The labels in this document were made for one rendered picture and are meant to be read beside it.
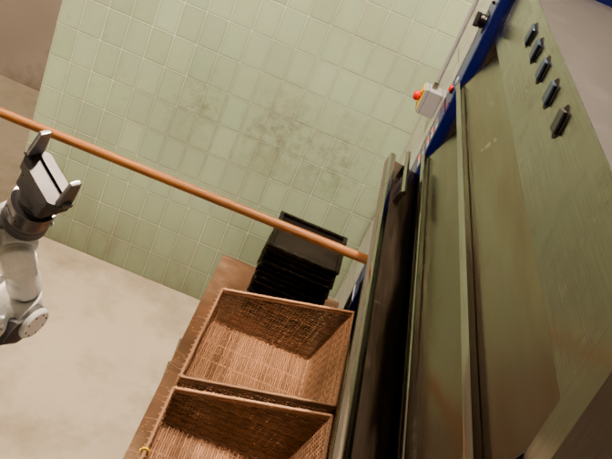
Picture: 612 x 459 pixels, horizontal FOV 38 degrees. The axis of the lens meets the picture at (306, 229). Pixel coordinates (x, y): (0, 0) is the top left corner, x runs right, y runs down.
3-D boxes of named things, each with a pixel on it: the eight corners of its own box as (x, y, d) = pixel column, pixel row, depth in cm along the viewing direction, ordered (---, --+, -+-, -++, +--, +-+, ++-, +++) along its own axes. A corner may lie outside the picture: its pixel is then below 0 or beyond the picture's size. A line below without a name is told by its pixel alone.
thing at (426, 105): (432, 111, 350) (443, 88, 345) (431, 119, 341) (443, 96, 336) (414, 104, 349) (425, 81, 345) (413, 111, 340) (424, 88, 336)
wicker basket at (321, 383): (330, 369, 325) (359, 311, 312) (306, 473, 275) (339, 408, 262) (207, 318, 324) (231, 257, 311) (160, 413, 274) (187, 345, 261)
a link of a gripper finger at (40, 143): (38, 135, 150) (27, 156, 154) (55, 132, 152) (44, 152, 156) (34, 127, 150) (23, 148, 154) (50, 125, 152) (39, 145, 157)
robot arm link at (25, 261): (34, 251, 163) (39, 285, 174) (31, 210, 167) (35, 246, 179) (-3, 255, 161) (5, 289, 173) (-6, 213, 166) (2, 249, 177)
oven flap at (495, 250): (465, 95, 278) (513, 49, 269) (486, 497, 119) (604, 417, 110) (455, 85, 277) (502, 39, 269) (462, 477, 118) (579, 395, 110)
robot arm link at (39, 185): (43, 213, 150) (22, 249, 158) (90, 200, 156) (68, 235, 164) (8, 153, 152) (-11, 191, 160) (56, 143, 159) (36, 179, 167)
